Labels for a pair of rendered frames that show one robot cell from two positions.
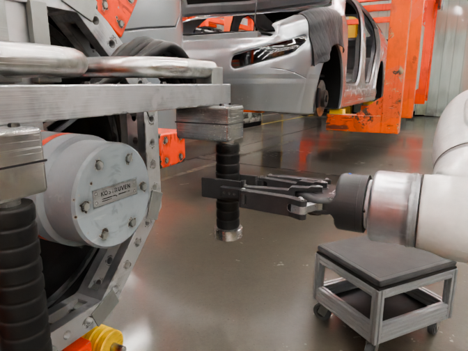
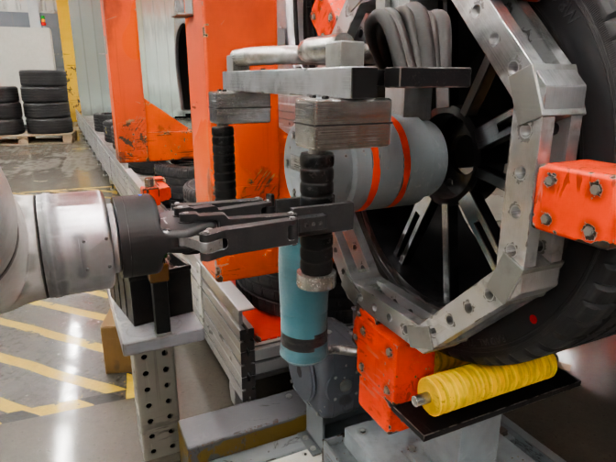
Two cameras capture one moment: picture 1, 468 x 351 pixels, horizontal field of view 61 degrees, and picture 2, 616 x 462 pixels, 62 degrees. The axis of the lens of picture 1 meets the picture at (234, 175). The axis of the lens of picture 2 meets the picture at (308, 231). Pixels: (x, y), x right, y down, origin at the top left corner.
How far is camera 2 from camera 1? 0.99 m
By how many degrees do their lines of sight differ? 120
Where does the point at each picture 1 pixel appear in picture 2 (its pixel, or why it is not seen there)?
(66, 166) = not seen: hidden behind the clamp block
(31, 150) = (214, 102)
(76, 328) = (395, 322)
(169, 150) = (557, 203)
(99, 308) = (412, 329)
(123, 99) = (261, 82)
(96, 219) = (291, 177)
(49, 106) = (241, 82)
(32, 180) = (214, 115)
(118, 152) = not seen: hidden behind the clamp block
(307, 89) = not seen: outside the picture
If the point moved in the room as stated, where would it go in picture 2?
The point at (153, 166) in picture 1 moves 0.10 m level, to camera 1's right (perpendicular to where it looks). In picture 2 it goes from (522, 216) to (491, 238)
